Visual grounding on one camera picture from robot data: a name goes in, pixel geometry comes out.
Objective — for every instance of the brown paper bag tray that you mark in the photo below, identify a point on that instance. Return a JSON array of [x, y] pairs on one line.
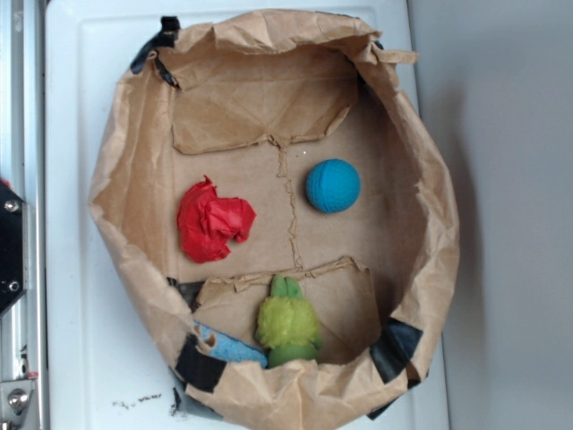
[[228, 101]]

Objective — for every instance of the blue dimpled foam ball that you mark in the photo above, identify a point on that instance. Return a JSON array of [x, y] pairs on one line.
[[332, 186]]

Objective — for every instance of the light blue sponge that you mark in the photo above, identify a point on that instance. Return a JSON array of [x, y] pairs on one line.
[[221, 346]]

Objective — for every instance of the green fuzzy plush toy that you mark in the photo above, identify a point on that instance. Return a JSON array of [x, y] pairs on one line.
[[287, 324]]

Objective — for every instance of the black bracket plate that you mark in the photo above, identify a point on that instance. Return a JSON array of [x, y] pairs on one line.
[[12, 242]]

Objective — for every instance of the red crumpled paper wad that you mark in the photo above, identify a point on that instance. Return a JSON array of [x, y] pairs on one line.
[[206, 222]]

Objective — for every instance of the metal rail frame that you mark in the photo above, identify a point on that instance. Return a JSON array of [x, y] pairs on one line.
[[24, 374]]

